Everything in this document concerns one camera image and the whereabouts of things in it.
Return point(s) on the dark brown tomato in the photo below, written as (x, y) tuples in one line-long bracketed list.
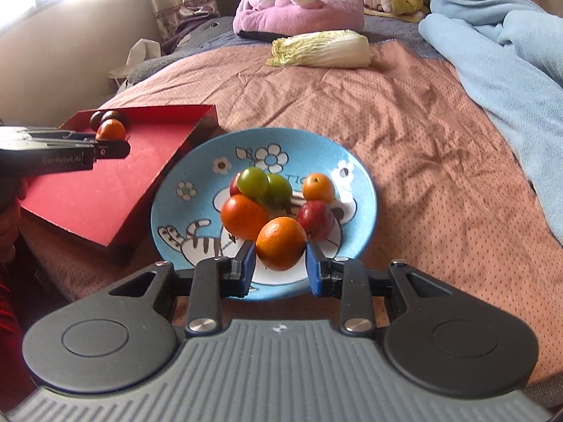
[(115, 116), (95, 119)]

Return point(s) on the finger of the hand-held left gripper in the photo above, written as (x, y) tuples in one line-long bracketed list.
[(114, 149), (57, 133)]

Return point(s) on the pink plush toy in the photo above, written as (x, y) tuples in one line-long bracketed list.
[(299, 9)]

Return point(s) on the small orange kumquat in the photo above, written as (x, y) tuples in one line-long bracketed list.
[(318, 187)]

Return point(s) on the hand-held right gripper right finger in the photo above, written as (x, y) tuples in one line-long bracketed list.
[(314, 268)]

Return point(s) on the green cherry tomato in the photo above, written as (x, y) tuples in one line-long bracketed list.
[(253, 181), (279, 190)]

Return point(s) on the person's left hand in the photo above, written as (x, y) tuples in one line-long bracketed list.
[(9, 228)]

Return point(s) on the red striped clothing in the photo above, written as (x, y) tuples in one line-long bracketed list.
[(9, 338)]

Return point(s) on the red-orange tomato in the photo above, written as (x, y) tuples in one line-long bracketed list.
[(244, 216)]

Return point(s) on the napa cabbage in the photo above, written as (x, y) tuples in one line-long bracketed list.
[(321, 48)]

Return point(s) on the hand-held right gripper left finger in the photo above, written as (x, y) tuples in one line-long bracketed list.
[(247, 268)]

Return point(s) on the grey plush toy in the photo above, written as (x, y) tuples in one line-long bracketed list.
[(206, 30)]

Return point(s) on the red cardboard box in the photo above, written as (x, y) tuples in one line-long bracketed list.
[(96, 184)]

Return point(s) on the light blue blanket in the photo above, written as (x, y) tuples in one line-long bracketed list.
[(506, 52)]

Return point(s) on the blue cat print plate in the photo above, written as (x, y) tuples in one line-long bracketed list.
[(308, 149)]

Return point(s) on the orange mandarin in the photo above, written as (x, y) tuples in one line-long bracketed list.
[(281, 242), (111, 131)]

